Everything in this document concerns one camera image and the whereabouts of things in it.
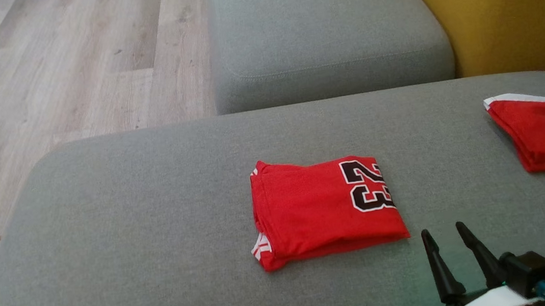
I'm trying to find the red jersey number 23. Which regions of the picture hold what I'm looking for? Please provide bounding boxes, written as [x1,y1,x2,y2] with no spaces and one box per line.
[241,145,413,274]

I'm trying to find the grey sofa ottoman cushion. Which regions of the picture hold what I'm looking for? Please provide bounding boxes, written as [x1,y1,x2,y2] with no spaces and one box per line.
[0,69,545,306]

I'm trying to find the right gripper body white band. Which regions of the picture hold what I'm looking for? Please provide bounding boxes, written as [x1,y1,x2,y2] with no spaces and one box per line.
[443,280,545,306]

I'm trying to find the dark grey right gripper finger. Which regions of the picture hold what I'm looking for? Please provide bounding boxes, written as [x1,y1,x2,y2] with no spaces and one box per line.
[455,217,508,292]
[421,225,468,306]

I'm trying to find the grey sofa seat cushion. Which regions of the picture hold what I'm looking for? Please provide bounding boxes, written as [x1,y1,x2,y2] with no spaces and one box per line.
[204,0,458,116]

